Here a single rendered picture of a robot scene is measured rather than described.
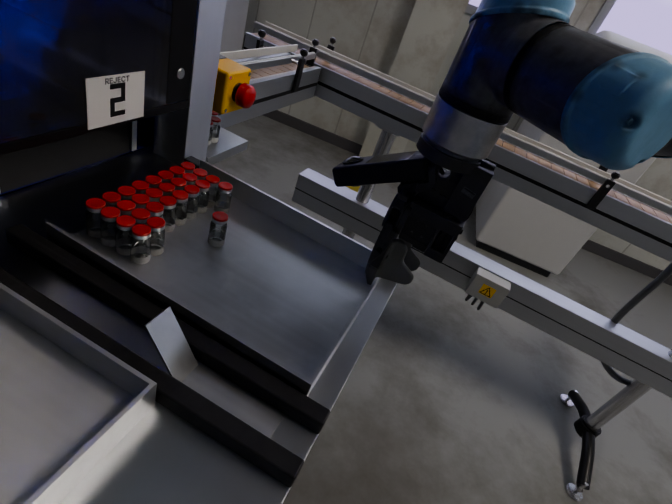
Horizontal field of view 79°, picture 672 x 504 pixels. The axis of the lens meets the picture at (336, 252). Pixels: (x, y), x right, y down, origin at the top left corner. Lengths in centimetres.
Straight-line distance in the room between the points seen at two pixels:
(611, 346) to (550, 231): 125
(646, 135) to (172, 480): 43
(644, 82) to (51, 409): 50
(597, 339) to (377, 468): 84
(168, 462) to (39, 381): 13
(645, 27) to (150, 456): 322
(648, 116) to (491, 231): 242
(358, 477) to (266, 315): 102
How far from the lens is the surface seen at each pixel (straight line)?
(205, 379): 44
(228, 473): 40
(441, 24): 300
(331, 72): 139
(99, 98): 57
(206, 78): 71
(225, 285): 53
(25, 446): 42
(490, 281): 146
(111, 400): 43
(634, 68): 36
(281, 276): 56
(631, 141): 35
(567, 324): 160
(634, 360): 170
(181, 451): 41
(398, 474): 152
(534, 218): 272
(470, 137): 43
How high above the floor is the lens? 125
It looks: 35 degrees down
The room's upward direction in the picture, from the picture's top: 22 degrees clockwise
